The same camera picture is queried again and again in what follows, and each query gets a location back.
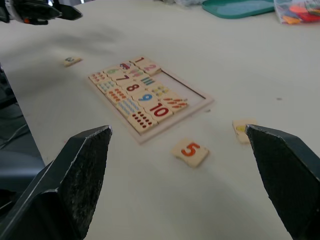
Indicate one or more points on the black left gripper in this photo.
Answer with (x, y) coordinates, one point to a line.
(32, 11)

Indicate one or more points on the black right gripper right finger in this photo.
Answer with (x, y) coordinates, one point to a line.
(287, 175)

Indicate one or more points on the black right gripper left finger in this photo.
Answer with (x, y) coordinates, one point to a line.
(75, 175)

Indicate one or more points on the wooden tile number 3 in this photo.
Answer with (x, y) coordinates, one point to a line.
(71, 61)

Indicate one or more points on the wooden tile number 6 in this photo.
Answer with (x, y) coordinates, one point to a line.
(113, 71)

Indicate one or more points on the wooden tile number 7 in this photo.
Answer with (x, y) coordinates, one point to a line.
(123, 79)

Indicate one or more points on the wooden tile number 1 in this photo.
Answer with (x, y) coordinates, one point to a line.
(140, 60)

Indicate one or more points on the wooden tile number 5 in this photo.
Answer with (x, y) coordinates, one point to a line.
(190, 151)

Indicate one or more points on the wooden tile number 8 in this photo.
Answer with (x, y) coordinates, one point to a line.
(133, 87)

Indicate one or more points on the wooden tile number 2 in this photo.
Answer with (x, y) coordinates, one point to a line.
(150, 68)

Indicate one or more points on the wooden tile number 9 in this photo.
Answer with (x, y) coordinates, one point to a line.
(145, 97)

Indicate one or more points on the wooden tile number 10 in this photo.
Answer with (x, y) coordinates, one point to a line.
(159, 110)

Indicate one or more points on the wooden number puzzle board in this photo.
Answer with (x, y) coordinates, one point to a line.
(197, 98)

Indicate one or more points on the grey office chair seat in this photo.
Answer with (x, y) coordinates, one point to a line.
(17, 170)

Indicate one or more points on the wooden tile yellow picture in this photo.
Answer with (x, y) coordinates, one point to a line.
(240, 131)

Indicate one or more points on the wooden tile six red dots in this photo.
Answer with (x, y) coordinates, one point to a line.
(96, 77)

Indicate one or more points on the wooden tile car picture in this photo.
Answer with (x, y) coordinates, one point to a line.
(125, 65)

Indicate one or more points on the wooden tile blue green dots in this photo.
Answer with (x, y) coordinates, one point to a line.
(107, 86)

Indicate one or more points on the wooden tile ten red dots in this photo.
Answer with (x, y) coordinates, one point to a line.
(142, 121)

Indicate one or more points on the wooden tile orange dots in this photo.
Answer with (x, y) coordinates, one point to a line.
(116, 95)

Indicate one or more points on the wooden tile pink pictures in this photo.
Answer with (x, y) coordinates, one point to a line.
(136, 72)

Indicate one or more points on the wooden tile green stripes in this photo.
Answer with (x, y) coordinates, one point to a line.
(147, 80)

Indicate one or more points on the wooden tile yellow blue dots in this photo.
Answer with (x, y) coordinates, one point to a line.
(159, 91)

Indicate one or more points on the crumpled clear plastic wrap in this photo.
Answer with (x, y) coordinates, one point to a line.
(186, 2)

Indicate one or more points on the wooden tile orange carrots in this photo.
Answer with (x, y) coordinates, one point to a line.
(175, 102)

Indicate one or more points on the clear bag of colourful pieces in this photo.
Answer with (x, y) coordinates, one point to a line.
(300, 12)

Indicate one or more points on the teal plastic tray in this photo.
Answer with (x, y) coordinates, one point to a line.
(237, 8)

